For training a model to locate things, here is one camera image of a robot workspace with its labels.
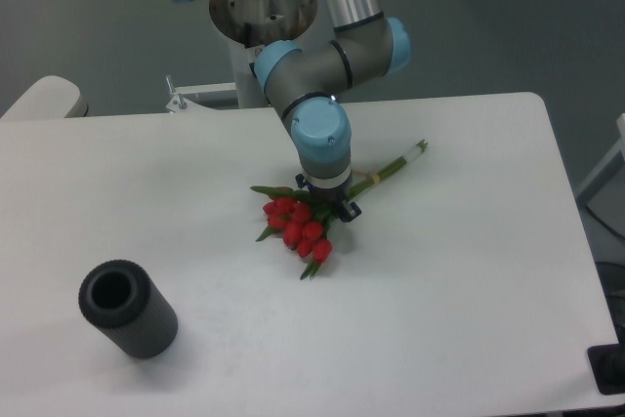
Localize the white furniture at right edge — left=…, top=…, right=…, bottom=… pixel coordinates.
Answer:
left=573, top=114, right=624, bottom=207

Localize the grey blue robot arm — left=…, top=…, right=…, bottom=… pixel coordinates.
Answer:
left=174, top=0, right=411, bottom=222

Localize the dark grey ribbed vase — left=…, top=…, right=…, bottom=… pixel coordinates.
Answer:
left=78, top=260, right=178, bottom=359

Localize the black device at table edge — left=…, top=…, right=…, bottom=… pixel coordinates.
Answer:
left=587, top=344, right=624, bottom=396

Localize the red tulip bouquet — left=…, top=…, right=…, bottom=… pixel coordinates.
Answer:
left=251, top=140, right=429, bottom=280

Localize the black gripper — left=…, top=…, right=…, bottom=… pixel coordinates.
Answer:
left=295, top=173, right=361, bottom=223

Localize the white chair armrest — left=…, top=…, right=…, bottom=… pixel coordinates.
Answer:
left=1, top=75, right=89, bottom=122

